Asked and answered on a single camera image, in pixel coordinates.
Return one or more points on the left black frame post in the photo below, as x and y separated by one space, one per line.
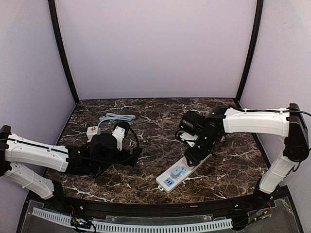
61 50

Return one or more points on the pink cube socket adapter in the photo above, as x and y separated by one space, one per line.
188 163

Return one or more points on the white slotted cable duct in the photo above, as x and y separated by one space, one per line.
115 224

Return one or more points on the white cube socket adapter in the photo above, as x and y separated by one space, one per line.
92 131

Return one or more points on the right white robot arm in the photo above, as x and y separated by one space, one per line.
285 122

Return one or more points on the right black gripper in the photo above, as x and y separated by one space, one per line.
194 158

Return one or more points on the black frame post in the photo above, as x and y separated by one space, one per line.
251 50
61 50

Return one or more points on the blue plug adapter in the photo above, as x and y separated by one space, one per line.
175 172

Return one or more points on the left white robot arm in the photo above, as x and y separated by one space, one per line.
16 152

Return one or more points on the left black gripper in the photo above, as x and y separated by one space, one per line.
131 155

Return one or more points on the small green circuit board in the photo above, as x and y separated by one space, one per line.
80 223

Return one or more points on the white colourful power strip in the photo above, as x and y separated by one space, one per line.
167 184

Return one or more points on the right black frame post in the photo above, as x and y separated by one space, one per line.
251 50

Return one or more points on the black front frame rail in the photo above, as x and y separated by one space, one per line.
233 207

